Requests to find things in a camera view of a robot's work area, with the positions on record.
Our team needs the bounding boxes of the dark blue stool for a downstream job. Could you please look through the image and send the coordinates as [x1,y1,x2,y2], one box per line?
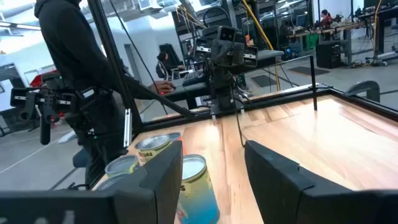
[72,148,90,169]

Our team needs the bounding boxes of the black cable on table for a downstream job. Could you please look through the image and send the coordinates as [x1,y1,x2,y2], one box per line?
[231,90,247,147]

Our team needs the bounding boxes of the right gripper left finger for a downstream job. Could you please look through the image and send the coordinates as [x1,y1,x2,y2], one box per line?
[0,139,184,224]

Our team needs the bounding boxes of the black computer tower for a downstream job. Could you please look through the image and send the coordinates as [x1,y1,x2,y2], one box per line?
[315,41,342,70]

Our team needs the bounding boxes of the person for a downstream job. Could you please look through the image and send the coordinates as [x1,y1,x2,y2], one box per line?
[319,8,334,28]
[34,0,175,187]
[155,51,187,80]

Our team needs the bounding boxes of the grey desk top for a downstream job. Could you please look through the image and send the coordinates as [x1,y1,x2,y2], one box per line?
[257,49,285,62]

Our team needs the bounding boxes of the grey curved handle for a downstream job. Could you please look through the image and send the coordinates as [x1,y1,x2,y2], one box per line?
[344,80,381,103]

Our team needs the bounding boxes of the green can red swirl meatballs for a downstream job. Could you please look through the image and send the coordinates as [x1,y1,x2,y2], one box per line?
[104,154,140,179]

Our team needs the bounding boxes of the black standing desk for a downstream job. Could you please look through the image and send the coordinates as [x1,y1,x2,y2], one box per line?
[357,4,398,67]

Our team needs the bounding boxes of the cherries can yellow blue label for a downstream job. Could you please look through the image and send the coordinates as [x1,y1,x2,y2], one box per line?
[175,154,221,224]

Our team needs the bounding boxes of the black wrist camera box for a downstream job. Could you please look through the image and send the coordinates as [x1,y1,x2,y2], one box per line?
[217,26,238,43]

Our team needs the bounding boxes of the dark floor mat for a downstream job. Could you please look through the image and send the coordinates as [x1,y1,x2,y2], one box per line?
[249,73,278,89]
[287,65,331,77]

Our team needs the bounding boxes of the black keyboard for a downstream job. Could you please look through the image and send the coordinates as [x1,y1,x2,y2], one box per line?
[182,68,208,87]

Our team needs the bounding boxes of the wooden workbench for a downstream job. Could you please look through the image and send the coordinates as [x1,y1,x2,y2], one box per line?
[285,18,377,40]

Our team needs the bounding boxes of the black diagonal frame brace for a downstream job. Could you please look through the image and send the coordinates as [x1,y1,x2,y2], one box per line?
[124,75,201,121]

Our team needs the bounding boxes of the green bag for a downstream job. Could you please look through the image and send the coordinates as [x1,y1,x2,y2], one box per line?
[304,33,320,50]

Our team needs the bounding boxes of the black office chair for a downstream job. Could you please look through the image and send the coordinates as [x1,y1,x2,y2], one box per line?
[159,43,184,68]

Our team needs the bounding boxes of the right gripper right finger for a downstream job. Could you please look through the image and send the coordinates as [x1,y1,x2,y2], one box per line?
[244,139,398,224]

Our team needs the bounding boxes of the tomatoes can yellow label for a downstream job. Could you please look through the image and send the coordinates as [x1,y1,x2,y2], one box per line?
[134,133,175,166]

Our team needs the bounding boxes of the aluminium bracket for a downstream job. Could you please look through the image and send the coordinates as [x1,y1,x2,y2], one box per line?
[123,108,133,147]

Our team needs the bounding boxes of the black frame post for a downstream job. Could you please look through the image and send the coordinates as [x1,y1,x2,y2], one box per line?
[86,0,144,138]

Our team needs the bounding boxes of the black table edge rail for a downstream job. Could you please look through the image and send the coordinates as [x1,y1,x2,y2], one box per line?
[141,88,398,133]

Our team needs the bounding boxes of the yellow cable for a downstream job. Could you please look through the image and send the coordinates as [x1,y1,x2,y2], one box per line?
[372,0,384,55]
[241,0,282,91]

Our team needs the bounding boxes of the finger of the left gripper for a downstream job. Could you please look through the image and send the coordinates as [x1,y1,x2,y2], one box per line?
[232,42,246,67]
[212,39,233,67]

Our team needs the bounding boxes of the black leader arm handle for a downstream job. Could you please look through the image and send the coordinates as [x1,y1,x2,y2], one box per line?
[9,73,105,146]

